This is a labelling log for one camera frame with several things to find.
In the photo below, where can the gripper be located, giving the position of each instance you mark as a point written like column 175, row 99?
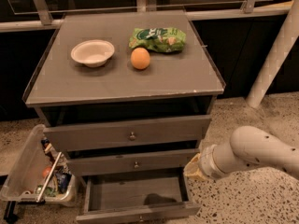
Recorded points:
column 206, row 163

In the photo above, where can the grey bottom drawer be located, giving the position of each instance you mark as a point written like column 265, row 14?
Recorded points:
column 137, row 197

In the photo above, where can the grey drawer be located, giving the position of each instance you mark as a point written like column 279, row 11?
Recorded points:
column 127, row 133
column 137, row 197
column 131, row 162

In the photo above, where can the grey middle drawer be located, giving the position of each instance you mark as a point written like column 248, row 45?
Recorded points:
column 131, row 162

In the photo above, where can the grey top drawer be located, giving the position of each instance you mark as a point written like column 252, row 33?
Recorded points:
column 127, row 133

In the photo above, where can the grey wooden drawer cabinet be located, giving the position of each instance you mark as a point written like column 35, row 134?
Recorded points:
column 64, row 92

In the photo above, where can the orange fruit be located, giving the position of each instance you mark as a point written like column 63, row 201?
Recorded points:
column 140, row 58

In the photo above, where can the blue snack packet in bin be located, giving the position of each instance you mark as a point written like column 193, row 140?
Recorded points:
column 63, row 181

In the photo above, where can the green chip bag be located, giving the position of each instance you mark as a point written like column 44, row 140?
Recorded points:
column 163, row 40

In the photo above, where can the small red ball in bin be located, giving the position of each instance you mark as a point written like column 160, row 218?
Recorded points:
column 46, row 171

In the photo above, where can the white paper bowl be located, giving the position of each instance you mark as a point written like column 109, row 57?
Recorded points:
column 92, row 53

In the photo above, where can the clear plastic storage bin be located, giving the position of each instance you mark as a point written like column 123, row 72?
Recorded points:
column 26, row 180

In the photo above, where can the metal railing with glass panel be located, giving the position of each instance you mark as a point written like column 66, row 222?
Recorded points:
column 29, row 15

